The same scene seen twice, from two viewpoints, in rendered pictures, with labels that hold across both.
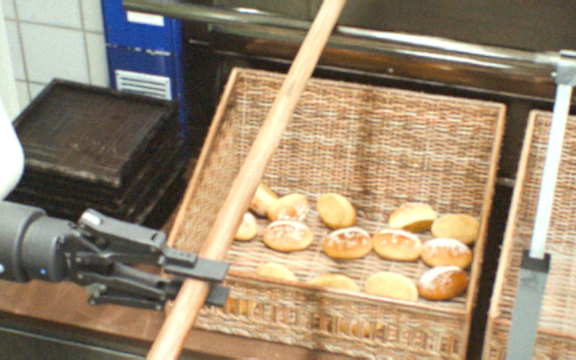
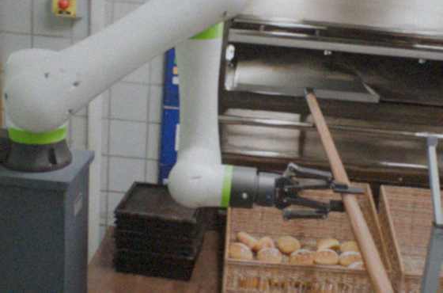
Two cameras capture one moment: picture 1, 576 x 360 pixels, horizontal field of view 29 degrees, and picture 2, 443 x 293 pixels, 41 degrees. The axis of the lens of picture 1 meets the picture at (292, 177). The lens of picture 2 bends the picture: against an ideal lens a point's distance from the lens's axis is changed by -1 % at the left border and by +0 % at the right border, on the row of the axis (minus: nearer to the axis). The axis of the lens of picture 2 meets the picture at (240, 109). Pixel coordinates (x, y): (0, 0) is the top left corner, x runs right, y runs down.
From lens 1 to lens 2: 79 cm
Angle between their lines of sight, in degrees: 26
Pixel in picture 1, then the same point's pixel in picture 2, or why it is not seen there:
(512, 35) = (371, 148)
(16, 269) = (254, 195)
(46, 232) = (268, 176)
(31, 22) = (116, 156)
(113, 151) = (183, 209)
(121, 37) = (169, 160)
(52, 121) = (142, 198)
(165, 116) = not seen: hidden behind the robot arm
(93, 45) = (150, 167)
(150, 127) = not seen: hidden behind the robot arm
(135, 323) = not seen: outside the picture
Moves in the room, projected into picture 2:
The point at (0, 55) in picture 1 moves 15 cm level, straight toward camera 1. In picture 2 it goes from (96, 175) to (107, 189)
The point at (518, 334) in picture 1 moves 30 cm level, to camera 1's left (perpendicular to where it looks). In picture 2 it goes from (432, 268) to (341, 274)
